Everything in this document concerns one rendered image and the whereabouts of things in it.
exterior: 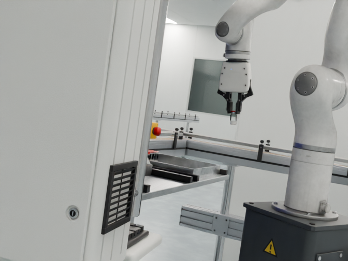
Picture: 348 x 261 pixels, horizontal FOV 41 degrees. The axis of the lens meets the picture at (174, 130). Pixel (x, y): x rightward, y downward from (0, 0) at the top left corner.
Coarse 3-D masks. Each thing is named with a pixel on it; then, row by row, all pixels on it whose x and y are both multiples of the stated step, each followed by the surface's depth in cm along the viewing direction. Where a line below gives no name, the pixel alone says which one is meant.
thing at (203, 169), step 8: (160, 160) 192; (168, 160) 190; (176, 160) 188; (184, 160) 187; (192, 160) 185; (168, 168) 161; (176, 168) 160; (184, 168) 159; (192, 168) 185; (200, 168) 163; (208, 168) 169; (216, 168) 177; (200, 176) 164; (208, 176) 171
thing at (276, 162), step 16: (192, 128) 282; (192, 144) 269; (208, 144) 265; (224, 144) 272; (240, 144) 259; (256, 144) 256; (224, 160) 260; (240, 160) 256; (256, 160) 253; (272, 160) 249; (288, 160) 245; (336, 160) 237; (336, 176) 235
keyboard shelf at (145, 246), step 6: (150, 234) 113; (156, 234) 113; (144, 240) 107; (150, 240) 108; (156, 240) 110; (132, 246) 101; (138, 246) 102; (144, 246) 103; (150, 246) 105; (156, 246) 110; (126, 252) 97; (132, 252) 97; (138, 252) 99; (144, 252) 102; (126, 258) 96; (132, 258) 96; (138, 258) 98
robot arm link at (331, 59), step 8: (336, 0) 132; (344, 0) 129; (336, 8) 130; (344, 8) 128; (336, 16) 130; (344, 16) 128; (328, 24) 132; (336, 24) 130; (344, 24) 128; (328, 32) 132; (336, 32) 130; (344, 32) 129; (328, 40) 133; (336, 40) 131; (344, 40) 130; (328, 48) 135; (336, 48) 132; (344, 48) 131; (328, 56) 137; (336, 56) 135; (344, 56) 133; (328, 64) 138; (336, 64) 136; (344, 64) 135; (344, 72) 136; (344, 80) 134; (344, 96) 134; (344, 104) 138
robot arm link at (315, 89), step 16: (304, 80) 127; (320, 80) 125; (336, 80) 128; (304, 96) 127; (320, 96) 125; (336, 96) 130; (304, 112) 130; (320, 112) 128; (304, 128) 133; (320, 128) 130; (304, 144) 133; (320, 144) 131; (336, 144) 134
